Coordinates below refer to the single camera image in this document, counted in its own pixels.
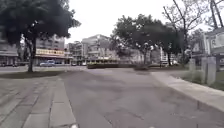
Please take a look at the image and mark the row of grey buildings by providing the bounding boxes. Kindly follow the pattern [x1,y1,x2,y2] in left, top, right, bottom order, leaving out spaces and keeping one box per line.
[65,33,118,66]

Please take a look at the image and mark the bare branched tree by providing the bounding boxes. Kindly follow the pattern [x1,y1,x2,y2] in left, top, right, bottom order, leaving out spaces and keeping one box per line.
[162,0,211,66]

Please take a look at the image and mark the grey asphalt road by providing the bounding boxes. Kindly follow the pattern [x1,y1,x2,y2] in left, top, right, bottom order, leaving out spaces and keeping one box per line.
[0,65,88,74]

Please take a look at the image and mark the low grey building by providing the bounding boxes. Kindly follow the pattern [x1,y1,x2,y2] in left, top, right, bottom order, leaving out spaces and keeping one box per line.
[0,37,20,67]

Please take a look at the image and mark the pale concrete kerb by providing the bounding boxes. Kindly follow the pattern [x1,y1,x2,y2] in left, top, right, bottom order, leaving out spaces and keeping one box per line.
[150,71,224,114]

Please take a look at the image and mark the low dark hedge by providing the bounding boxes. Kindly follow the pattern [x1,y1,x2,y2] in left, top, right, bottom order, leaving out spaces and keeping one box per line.
[86,61,137,70]

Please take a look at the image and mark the building with pale sign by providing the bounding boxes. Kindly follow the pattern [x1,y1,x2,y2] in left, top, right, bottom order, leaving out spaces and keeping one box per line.
[201,27,224,72]

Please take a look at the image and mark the pale car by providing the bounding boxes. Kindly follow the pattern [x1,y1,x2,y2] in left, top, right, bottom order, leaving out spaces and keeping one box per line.
[39,59,56,68]

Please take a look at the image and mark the grey stone pillars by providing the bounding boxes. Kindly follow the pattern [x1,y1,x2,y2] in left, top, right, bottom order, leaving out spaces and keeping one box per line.
[188,55,218,86]

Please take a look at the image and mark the broad dark green tree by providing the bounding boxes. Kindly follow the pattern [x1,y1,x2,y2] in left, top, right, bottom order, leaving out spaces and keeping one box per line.
[110,13,185,67]

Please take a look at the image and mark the building with yellow sign band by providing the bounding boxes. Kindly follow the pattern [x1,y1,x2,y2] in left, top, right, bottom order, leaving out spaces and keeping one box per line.
[34,34,68,66]

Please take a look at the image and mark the large dark leafy tree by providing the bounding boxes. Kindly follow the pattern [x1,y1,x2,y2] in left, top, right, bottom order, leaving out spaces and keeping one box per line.
[0,0,82,74]

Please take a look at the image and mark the grass strip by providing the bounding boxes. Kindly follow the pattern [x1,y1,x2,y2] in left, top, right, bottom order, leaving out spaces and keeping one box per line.
[169,69,224,92]

